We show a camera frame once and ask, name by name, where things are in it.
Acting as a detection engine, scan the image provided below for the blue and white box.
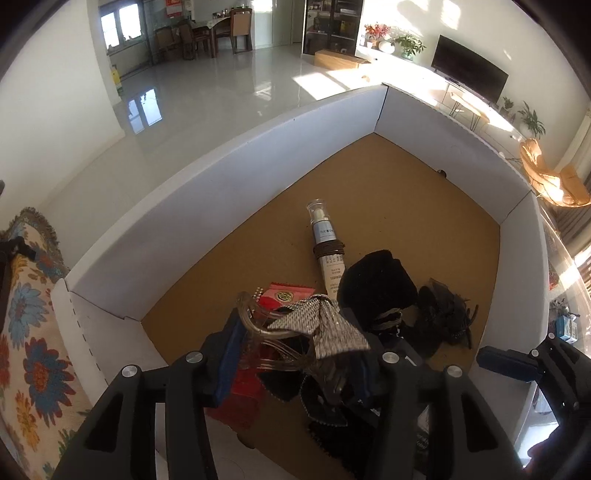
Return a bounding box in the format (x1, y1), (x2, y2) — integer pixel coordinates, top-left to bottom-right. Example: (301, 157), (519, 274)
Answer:
(556, 315), (580, 344)

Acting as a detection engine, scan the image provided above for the vase of red flowers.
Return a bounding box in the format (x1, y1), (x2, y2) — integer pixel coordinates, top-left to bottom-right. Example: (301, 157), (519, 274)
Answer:
(364, 23), (393, 54)

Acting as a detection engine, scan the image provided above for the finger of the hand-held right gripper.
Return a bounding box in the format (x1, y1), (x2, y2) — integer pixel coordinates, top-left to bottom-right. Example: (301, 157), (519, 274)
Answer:
(477, 339), (591, 418)

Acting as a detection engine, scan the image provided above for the light wooden dining chair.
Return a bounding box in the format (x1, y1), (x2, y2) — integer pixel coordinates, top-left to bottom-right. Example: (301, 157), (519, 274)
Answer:
(230, 8), (254, 54)

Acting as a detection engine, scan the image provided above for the dark dining chair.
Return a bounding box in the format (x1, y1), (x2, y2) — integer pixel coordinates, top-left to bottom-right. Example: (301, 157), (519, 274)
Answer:
(154, 25), (195, 61)

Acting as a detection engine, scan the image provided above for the black flat television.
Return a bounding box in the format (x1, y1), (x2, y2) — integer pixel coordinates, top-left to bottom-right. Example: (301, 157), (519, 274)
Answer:
(431, 34), (509, 103)

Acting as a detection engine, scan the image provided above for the black velvet scrunchie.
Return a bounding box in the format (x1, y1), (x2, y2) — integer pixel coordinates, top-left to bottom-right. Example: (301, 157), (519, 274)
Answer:
(336, 249), (419, 333)

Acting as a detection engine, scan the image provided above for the white television cabinet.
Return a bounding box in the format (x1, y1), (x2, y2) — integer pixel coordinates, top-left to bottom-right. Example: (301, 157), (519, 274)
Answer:
(365, 46), (527, 139)

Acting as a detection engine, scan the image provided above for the plain red snack packet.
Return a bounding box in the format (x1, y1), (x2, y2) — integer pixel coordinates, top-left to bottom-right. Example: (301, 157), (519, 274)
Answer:
(205, 364), (266, 430)

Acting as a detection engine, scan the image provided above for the brown cardboard carton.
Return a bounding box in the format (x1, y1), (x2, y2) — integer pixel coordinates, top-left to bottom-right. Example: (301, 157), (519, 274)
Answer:
(314, 48), (370, 70)

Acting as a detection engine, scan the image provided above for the black flower claw clip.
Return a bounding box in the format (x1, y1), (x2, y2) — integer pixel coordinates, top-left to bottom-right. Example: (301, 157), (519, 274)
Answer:
(406, 277), (479, 361)

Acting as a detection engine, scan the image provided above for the silver rhinestone bow claw clip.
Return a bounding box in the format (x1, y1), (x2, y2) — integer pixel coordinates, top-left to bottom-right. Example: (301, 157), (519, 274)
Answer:
(236, 291), (371, 407)

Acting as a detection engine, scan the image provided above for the bushy green potted plant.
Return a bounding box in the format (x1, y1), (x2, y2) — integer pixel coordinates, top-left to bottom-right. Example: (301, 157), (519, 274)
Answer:
(393, 34), (426, 61)

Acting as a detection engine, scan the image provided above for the dark glass display cabinet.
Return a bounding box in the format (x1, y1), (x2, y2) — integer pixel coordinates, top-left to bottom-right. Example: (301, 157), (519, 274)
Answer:
(302, 0), (365, 58)

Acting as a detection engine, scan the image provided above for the brown coil hair tie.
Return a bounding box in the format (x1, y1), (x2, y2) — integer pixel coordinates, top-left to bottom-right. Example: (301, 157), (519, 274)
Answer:
(313, 240), (346, 259)

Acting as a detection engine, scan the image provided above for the white cardboard box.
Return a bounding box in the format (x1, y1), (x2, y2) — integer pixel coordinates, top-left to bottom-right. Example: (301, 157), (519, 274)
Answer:
(48, 83), (561, 480)

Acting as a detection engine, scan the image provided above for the wooden bench with hairpin legs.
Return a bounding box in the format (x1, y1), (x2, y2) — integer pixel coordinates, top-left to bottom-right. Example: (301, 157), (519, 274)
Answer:
(447, 88), (490, 132)

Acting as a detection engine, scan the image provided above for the dining table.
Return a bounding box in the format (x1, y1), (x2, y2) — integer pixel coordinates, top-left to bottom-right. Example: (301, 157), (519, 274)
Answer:
(189, 11), (241, 56)

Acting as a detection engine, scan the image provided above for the tall leafy potted plant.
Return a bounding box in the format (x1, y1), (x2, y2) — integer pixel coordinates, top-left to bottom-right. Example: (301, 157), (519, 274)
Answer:
(517, 102), (546, 139)

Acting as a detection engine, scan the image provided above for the spray bottle with clear cap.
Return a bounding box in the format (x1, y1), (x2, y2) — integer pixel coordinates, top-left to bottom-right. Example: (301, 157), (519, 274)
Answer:
(305, 198), (348, 298)

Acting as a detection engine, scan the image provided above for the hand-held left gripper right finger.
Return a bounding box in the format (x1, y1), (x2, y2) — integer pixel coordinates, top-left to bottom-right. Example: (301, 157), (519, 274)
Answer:
(339, 309), (527, 480)

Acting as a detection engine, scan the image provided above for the orange lounge chair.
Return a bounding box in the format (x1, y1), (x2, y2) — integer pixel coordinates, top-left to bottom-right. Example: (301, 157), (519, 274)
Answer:
(519, 138), (561, 195)
(551, 164), (591, 206)

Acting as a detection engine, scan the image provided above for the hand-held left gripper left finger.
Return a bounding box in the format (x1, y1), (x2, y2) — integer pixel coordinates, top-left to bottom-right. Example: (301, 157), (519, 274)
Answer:
(53, 318), (246, 480)

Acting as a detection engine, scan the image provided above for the floral printed blanket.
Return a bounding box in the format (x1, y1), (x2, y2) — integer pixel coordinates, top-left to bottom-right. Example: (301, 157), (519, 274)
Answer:
(0, 207), (112, 480)

